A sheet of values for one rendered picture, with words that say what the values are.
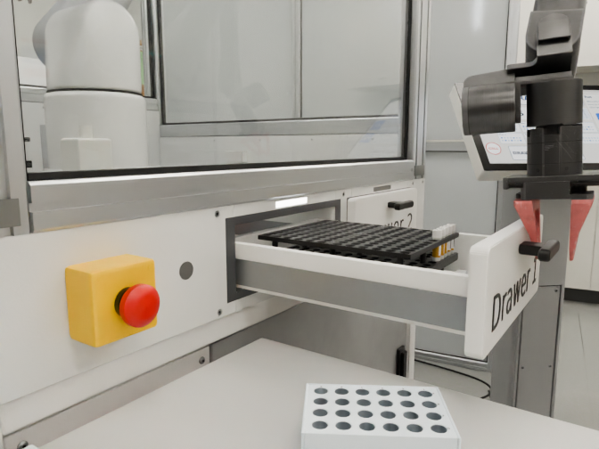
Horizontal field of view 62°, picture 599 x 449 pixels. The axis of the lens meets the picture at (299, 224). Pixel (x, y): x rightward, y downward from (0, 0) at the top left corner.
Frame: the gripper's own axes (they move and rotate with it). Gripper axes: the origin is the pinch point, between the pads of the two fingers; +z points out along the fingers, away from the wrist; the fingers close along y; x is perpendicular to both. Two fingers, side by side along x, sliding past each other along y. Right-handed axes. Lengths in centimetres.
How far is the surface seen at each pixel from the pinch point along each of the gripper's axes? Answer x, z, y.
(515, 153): -76, -11, 16
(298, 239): 9.5, -2.4, 29.6
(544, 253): 6.9, -1.2, 0.4
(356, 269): 15.0, -0.1, 18.6
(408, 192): -39, -4, 32
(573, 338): -228, 91, 11
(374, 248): 10.1, -1.6, 18.4
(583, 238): -297, 48, 10
